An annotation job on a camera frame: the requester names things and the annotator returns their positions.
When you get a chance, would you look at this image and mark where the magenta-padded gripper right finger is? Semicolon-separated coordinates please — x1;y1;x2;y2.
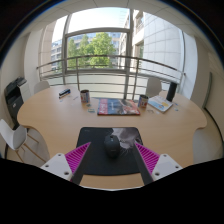
132;141;184;186

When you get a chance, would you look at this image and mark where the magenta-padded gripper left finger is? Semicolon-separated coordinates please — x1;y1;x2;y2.
40;141;92;186

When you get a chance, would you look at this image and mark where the black computer mouse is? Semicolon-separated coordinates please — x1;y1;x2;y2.
103;134;122;159

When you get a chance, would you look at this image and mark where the black printed mouse pad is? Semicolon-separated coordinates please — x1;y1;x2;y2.
75;126;144;177

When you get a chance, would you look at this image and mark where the white chair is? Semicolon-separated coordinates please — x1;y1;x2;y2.
0;118;46;164
145;77;163;98
33;80;51;95

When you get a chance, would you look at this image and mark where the white and blue booklet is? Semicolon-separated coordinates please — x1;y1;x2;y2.
147;94;174;113

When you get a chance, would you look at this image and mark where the white printed mug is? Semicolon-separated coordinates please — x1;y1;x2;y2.
79;89;91;104
137;94;150;109

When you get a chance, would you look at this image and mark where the dark stapler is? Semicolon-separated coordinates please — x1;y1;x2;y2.
58;88;72;99

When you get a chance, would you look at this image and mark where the black upright speaker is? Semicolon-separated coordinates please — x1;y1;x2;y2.
165;81;179;103

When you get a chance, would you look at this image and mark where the red and blue magazine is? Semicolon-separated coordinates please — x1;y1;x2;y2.
97;98;141;117

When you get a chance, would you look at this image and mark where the grey metal balcony railing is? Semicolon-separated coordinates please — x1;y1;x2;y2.
35;54;186;101

